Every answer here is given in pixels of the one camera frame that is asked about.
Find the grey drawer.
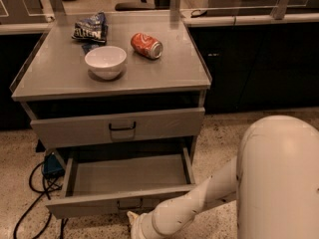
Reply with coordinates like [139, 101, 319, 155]
[31, 108, 204, 148]
[46, 147, 195, 219]

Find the blue chip bag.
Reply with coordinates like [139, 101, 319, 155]
[72, 11, 108, 43]

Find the grey drawer cabinet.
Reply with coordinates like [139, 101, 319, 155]
[12, 11, 210, 157]

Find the red soda can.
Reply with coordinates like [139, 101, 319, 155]
[131, 33, 162, 60]

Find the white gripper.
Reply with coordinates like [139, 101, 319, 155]
[127, 211, 157, 239]

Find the long counter with dark cabinets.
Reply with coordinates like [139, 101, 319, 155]
[0, 16, 318, 129]

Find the white ceramic bowl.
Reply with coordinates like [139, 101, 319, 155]
[85, 46, 127, 80]

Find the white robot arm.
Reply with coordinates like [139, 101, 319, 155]
[128, 116, 319, 239]

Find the black floor cable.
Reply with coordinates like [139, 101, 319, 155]
[13, 162, 69, 239]

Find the black office chair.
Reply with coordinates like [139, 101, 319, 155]
[115, 0, 156, 11]

